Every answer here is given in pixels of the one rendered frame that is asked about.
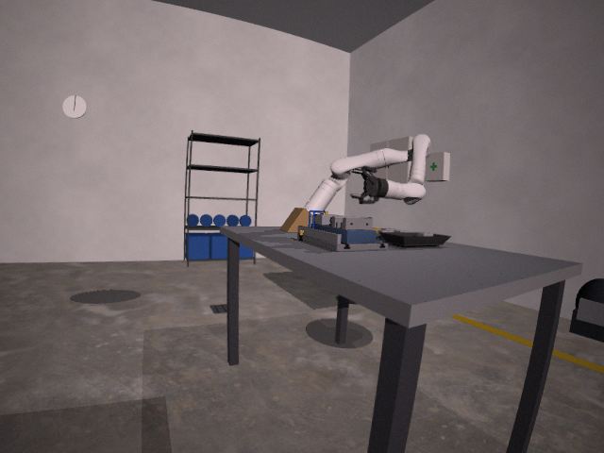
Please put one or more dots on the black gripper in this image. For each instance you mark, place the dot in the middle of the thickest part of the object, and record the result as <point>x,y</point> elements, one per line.
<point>370,184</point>

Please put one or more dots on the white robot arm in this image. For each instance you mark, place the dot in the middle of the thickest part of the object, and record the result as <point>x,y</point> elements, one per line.
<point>412,191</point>

